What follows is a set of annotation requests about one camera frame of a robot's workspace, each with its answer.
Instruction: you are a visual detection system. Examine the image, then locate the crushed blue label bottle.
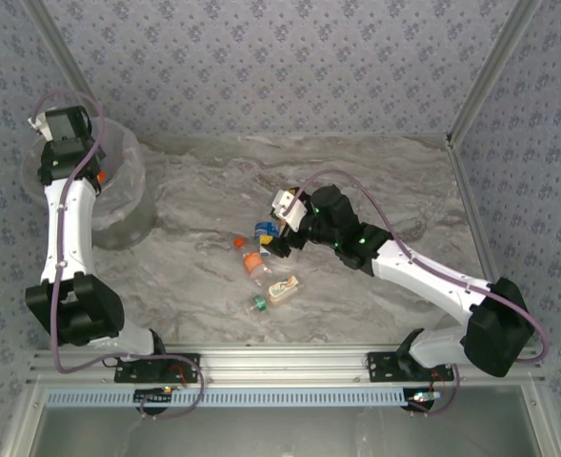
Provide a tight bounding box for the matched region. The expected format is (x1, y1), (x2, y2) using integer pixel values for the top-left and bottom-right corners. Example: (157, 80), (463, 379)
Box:
(253, 220), (282, 258)

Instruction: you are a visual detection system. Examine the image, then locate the orange cap orange label bottle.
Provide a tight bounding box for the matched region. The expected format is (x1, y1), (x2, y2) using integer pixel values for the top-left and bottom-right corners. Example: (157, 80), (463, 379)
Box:
(233, 236), (275, 288)

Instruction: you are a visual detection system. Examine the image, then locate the beige label plastic bottle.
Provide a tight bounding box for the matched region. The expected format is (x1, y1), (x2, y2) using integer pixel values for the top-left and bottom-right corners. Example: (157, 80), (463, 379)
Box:
(265, 274), (306, 307)

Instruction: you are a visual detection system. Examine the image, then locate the small green cap bottle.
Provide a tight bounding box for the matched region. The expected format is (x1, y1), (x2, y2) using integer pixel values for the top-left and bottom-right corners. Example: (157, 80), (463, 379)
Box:
(242, 293), (268, 314)

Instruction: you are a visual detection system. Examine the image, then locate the clear plastic bin liner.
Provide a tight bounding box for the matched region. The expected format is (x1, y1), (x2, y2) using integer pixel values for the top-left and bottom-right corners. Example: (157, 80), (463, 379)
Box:
(20, 117), (149, 230)

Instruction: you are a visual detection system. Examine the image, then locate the grey translucent waste bin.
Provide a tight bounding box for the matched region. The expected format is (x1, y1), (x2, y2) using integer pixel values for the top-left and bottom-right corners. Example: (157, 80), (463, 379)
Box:
(20, 117), (159, 252)

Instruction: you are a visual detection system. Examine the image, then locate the small circuit board with LED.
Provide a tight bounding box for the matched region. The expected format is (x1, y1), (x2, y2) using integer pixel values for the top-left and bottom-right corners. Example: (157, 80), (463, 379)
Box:
(405, 389), (442, 405)
(133, 387), (175, 402)

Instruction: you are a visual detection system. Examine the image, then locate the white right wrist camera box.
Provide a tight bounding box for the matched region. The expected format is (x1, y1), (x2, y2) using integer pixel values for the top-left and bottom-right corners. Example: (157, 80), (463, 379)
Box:
(269, 188), (309, 232)

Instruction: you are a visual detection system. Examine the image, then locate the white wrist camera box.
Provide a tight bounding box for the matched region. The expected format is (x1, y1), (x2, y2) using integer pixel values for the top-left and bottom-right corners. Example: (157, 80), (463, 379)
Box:
(269, 188), (309, 232)
(27, 112), (49, 140)

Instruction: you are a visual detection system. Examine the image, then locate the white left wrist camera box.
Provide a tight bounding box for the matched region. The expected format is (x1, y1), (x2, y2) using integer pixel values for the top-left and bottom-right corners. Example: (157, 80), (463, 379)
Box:
(27, 112), (49, 140)

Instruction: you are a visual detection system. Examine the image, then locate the aluminium frame post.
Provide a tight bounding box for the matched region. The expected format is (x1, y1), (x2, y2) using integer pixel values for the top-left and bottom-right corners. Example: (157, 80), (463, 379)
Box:
(22, 0), (98, 118)
(445, 0), (544, 149)

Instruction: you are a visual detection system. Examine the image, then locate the aluminium mounting rail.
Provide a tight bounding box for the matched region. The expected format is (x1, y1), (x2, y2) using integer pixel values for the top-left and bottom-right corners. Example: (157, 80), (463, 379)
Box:
(25, 346), (547, 387)

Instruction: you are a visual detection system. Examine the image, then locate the aluminium side frame bar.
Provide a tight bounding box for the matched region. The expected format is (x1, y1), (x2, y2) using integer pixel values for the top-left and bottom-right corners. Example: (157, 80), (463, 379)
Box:
(445, 137), (520, 347)

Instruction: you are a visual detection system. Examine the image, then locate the pale blue slotted cable tray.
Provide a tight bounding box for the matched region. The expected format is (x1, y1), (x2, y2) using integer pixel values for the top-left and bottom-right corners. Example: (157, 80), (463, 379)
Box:
(44, 387), (409, 409)

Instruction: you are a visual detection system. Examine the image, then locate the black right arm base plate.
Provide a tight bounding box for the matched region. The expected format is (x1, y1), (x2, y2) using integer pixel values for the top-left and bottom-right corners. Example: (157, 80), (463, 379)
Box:
(365, 350), (455, 385)

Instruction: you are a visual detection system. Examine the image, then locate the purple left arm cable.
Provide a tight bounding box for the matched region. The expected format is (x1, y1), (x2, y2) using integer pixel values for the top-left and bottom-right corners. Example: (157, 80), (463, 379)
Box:
(28, 89), (206, 421)

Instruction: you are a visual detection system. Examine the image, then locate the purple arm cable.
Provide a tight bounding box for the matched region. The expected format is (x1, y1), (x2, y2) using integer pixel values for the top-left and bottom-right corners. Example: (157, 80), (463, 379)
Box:
(28, 89), (206, 421)
(284, 169), (551, 419)

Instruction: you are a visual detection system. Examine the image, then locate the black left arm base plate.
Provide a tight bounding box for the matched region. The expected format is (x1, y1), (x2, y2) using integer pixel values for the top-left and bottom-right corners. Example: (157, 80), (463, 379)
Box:
(112, 351), (202, 385)

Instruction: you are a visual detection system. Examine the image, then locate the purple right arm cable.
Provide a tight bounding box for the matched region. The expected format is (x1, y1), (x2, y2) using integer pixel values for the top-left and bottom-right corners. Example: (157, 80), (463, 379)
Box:
(284, 169), (551, 419)

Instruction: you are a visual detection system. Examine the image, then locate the aluminium frame leg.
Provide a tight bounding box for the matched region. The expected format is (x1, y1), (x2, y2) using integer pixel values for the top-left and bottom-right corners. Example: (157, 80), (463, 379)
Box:
(520, 385), (561, 457)
(0, 385), (48, 457)

